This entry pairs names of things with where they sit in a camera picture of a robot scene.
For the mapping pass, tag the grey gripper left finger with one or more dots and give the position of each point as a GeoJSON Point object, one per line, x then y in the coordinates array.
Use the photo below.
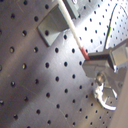
{"type": "Point", "coordinates": [93, 68]}

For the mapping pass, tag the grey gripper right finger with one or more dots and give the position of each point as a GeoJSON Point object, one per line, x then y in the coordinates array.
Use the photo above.
{"type": "Point", "coordinates": [115, 56]}

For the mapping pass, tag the silver metal ring fixture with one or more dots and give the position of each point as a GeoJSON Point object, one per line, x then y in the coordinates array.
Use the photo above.
{"type": "Point", "coordinates": [102, 92]}

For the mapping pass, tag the grey cable clip bracket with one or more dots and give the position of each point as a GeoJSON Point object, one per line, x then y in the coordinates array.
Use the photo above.
{"type": "Point", "coordinates": [52, 25]}

